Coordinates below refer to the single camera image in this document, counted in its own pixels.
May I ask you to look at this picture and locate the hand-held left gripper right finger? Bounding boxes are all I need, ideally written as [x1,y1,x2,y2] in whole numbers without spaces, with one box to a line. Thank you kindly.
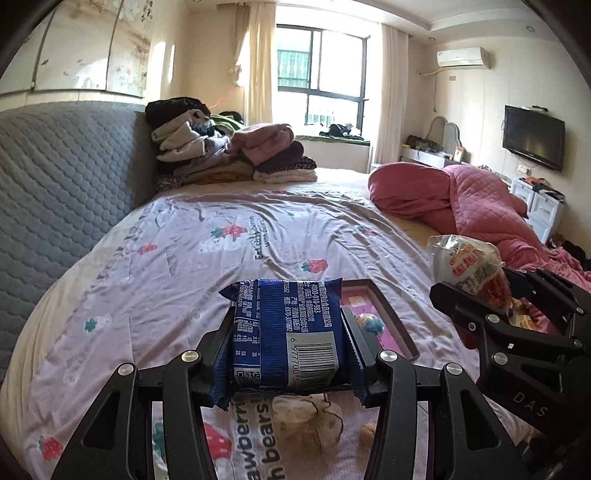
[341,307,532,480]

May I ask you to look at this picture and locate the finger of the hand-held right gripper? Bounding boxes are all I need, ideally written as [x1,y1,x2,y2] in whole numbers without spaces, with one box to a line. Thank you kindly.
[429,281,581,371]
[501,267,591,341]

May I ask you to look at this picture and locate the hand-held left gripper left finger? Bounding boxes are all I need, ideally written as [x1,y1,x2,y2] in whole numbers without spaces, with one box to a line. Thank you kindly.
[48,307,234,480]

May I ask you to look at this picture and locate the shallow brown cardboard box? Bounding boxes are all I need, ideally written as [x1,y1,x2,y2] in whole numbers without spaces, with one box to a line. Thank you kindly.
[339,278,421,361]

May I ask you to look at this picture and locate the bagged red snack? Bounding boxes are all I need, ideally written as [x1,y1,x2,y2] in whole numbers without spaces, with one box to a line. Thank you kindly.
[426,234,513,319]

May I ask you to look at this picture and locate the blue snack packet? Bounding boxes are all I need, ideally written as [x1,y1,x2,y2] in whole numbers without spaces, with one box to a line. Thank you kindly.
[208,278,370,412]

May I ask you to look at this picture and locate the colourful small ball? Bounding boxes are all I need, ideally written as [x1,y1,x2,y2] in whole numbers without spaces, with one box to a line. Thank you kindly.
[358,313,385,337]

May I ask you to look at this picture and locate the white drawer unit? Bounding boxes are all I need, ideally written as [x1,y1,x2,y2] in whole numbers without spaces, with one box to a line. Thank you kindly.
[510,178,565,241]

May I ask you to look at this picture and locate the pink quilt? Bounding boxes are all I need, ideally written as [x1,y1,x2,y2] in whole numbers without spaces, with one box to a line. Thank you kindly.
[443,165,591,333]

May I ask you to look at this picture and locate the pink pillow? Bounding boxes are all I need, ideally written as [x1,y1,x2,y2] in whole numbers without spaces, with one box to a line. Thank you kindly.
[368,162,458,232]

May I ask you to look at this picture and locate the black flat television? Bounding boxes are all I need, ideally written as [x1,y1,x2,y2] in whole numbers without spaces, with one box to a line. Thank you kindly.
[502,105,566,172]

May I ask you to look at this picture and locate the dressing table mirror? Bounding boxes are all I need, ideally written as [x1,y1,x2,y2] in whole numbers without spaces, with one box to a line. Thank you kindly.
[427,115,465,160]

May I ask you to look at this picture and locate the pile of folded clothes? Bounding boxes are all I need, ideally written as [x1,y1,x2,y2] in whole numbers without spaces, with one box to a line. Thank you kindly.
[145,97,319,192]

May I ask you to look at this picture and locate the grey quilted headboard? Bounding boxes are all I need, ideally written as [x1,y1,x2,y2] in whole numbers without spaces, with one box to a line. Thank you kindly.
[0,102,158,384]

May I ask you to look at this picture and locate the dark clothes on windowsill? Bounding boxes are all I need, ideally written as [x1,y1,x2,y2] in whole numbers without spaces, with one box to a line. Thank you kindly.
[318,122,365,139]

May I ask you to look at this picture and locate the green window seat cushion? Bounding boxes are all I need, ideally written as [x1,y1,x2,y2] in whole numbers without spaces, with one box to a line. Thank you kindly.
[295,134,371,147]

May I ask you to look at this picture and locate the cream curtain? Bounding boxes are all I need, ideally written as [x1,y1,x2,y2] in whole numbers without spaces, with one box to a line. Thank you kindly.
[231,4,278,137]
[369,23,409,174]

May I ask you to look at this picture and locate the white air conditioner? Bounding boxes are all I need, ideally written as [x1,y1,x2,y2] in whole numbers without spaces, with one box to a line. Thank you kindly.
[436,47,491,70]

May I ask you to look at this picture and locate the window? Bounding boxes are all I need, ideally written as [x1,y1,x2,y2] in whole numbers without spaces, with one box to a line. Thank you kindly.
[276,25,370,139]

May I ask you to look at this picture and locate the painted overhead cabinets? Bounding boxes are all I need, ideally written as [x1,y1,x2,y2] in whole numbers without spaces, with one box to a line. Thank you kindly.
[0,0,153,97]

